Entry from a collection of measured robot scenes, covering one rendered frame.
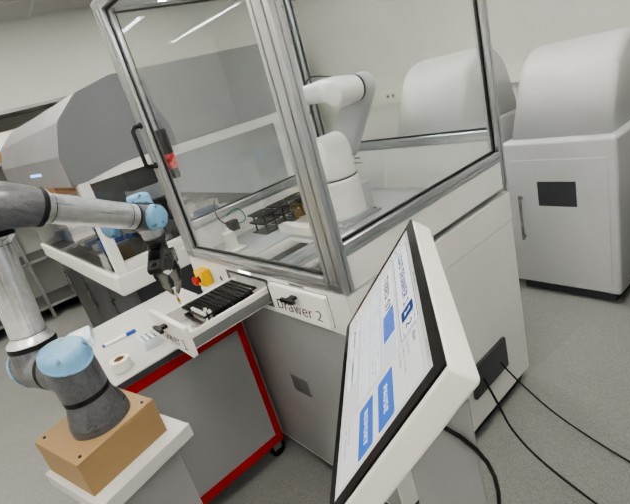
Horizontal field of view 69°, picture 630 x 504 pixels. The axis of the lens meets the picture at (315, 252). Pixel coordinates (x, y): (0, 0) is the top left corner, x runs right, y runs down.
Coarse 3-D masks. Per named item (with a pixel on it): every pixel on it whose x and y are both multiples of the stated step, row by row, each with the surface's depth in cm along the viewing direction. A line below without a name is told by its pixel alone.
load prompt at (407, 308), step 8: (400, 256) 93; (400, 264) 90; (408, 264) 84; (400, 272) 87; (408, 272) 82; (400, 280) 85; (408, 280) 80; (400, 288) 82; (408, 288) 78; (400, 296) 80; (408, 296) 76; (400, 304) 78; (408, 304) 74; (416, 304) 70; (400, 312) 76; (408, 312) 72; (416, 312) 69; (400, 320) 74; (408, 320) 70; (400, 328) 72; (408, 328) 69; (400, 336) 70
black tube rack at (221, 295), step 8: (232, 280) 178; (216, 288) 174; (224, 288) 172; (232, 288) 171; (240, 288) 168; (248, 288) 166; (256, 288) 166; (208, 296) 170; (216, 296) 167; (224, 296) 166; (232, 296) 164; (240, 296) 162; (248, 296) 167; (192, 304) 166; (200, 304) 165; (208, 304) 163; (216, 304) 160; (224, 304) 159; (232, 304) 164; (216, 312) 162; (192, 320) 168; (200, 320) 159
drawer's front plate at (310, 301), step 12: (276, 288) 155; (288, 288) 150; (276, 300) 159; (300, 300) 147; (312, 300) 141; (324, 300) 137; (288, 312) 156; (312, 312) 144; (324, 312) 139; (324, 324) 142
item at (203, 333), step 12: (240, 276) 181; (264, 288) 164; (192, 300) 172; (252, 300) 161; (264, 300) 164; (168, 312) 167; (180, 312) 169; (228, 312) 155; (240, 312) 158; (252, 312) 161; (204, 324) 150; (216, 324) 152; (228, 324) 155; (192, 336) 147; (204, 336) 150
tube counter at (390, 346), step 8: (392, 296) 85; (392, 304) 83; (384, 312) 85; (392, 312) 80; (384, 320) 83; (392, 320) 78; (384, 328) 80; (392, 328) 76; (384, 336) 78; (392, 336) 74; (384, 344) 76; (392, 344) 72; (384, 352) 74; (392, 352) 71; (384, 360) 73
